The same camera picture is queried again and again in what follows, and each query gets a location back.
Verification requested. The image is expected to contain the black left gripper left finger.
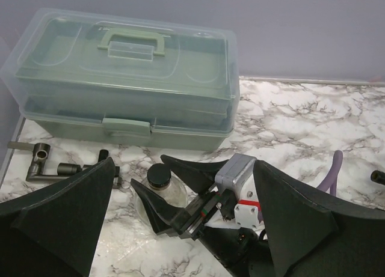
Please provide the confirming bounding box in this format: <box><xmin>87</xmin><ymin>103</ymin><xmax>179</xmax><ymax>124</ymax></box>
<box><xmin>1</xmin><ymin>158</ymin><xmax>116</xmax><ymax>276</ymax></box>

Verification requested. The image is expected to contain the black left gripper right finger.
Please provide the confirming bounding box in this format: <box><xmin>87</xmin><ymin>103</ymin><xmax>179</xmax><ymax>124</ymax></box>
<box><xmin>253</xmin><ymin>160</ymin><xmax>384</xmax><ymax>276</ymax></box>

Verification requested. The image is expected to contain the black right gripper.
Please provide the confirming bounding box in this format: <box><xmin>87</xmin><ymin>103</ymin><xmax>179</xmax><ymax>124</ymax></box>
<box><xmin>131</xmin><ymin>154</ymin><xmax>271</xmax><ymax>276</ymax></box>

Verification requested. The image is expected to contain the small clear black-capped bottle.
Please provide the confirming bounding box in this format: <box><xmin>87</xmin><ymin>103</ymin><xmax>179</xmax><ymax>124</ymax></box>
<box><xmin>135</xmin><ymin>164</ymin><xmax>189</xmax><ymax>227</ymax></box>

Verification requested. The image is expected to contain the green wine bottle silver neck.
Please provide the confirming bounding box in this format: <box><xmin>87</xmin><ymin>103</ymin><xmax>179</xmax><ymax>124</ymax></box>
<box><xmin>370</xmin><ymin>170</ymin><xmax>385</xmax><ymax>186</ymax></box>

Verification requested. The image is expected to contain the black metal pipe fitting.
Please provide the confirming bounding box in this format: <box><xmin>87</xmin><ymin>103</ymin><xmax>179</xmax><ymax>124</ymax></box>
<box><xmin>1</xmin><ymin>138</ymin><xmax>118</xmax><ymax>195</ymax></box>

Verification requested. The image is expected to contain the translucent green storage box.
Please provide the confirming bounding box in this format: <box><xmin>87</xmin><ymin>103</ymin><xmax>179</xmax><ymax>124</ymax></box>
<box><xmin>1</xmin><ymin>8</ymin><xmax>240</xmax><ymax>151</ymax></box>

